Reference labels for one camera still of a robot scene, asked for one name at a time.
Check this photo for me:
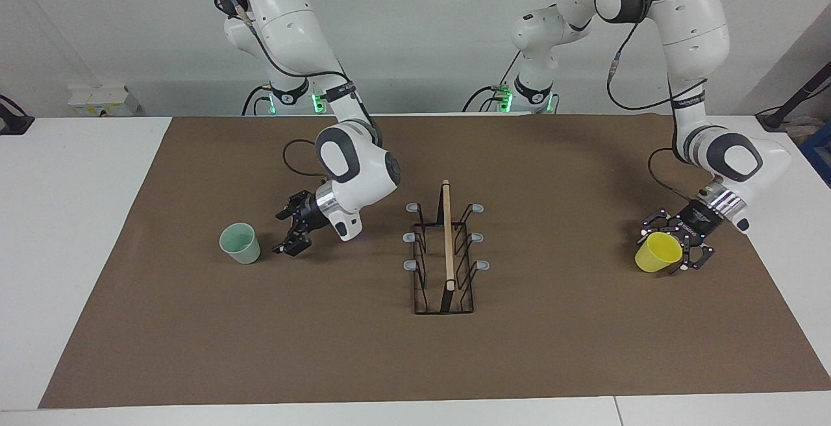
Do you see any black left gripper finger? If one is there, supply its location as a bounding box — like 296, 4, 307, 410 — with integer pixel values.
638, 208, 676, 240
669, 238, 715, 275

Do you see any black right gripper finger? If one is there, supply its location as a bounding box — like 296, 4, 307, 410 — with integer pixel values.
276, 194, 304, 221
271, 223, 311, 258

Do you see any yellow plastic cup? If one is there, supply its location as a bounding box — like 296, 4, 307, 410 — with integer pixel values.
635, 232, 684, 273

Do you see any pale green plastic cup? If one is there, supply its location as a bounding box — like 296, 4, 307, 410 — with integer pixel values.
219, 222, 262, 265

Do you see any brown table mat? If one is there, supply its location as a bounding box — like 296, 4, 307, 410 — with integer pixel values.
38, 114, 831, 409

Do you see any blue crate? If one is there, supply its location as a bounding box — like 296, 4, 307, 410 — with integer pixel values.
800, 122, 831, 186

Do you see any black stand pole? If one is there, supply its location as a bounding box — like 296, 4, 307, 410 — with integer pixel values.
756, 62, 831, 131

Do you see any black base power cable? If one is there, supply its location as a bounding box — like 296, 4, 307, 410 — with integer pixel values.
242, 85, 270, 116
462, 56, 523, 113

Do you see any black wire cup rack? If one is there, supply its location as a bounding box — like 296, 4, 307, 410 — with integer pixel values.
403, 179, 491, 315

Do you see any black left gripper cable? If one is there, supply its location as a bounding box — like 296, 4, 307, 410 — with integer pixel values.
558, 0, 708, 205

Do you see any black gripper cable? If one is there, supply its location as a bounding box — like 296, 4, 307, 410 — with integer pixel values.
558, 0, 708, 205
217, 0, 377, 178

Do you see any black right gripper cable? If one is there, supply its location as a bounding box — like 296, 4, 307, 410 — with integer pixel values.
217, 0, 377, 178

